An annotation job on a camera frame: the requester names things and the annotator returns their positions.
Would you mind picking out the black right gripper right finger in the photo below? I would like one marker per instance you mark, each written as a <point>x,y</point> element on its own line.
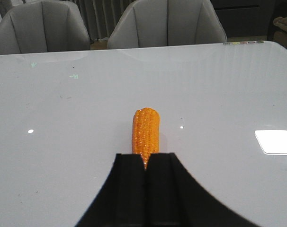
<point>176,199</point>

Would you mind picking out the grey chair right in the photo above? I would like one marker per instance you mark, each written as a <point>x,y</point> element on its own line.
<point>157,23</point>

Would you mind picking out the grey chair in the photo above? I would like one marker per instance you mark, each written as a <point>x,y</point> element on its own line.
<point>157,23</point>
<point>43,26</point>

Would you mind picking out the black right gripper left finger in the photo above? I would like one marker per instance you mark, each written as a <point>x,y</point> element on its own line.
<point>121,200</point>

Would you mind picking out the grey chair left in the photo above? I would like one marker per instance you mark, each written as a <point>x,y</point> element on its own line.
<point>43,26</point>

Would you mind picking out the dark cabinet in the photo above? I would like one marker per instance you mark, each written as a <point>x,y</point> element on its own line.
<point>244,17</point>

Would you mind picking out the orange corn cob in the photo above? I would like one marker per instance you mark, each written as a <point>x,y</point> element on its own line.
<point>145,133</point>

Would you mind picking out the brown cushion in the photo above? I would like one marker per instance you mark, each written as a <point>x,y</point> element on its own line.
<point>281,22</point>

